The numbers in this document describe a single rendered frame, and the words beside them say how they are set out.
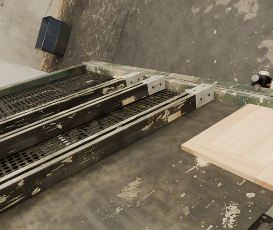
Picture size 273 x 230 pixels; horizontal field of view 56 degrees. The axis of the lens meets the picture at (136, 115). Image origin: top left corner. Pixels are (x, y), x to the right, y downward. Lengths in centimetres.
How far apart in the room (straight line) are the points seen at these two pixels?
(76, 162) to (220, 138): 48
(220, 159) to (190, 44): 199
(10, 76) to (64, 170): 376
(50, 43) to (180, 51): 287
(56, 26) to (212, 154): 450
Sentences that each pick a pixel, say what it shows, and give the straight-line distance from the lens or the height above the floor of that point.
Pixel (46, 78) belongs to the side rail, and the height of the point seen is 119.
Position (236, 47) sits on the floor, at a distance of 238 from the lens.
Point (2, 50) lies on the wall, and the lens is 590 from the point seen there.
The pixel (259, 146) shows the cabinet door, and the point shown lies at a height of 111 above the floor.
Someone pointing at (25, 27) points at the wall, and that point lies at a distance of 597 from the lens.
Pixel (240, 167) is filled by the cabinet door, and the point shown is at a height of 122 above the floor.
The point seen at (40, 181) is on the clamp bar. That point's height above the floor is 160.
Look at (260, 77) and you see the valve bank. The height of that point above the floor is 77.
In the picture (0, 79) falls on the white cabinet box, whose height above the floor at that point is 100.
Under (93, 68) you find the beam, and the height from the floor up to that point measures 90.
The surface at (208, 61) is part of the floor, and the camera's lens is 248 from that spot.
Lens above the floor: 192
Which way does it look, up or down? 40 degrees down
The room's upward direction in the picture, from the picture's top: 76 degrees counter-clockwise
